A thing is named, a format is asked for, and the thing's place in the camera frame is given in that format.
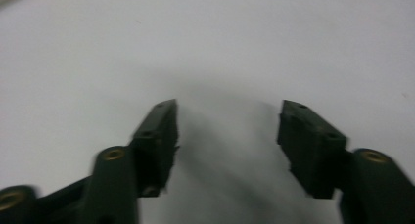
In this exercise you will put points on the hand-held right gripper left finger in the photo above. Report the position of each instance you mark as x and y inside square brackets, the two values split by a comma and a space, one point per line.
[155, 142]

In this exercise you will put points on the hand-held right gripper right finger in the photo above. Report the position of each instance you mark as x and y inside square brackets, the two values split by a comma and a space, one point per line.
[310, 142]

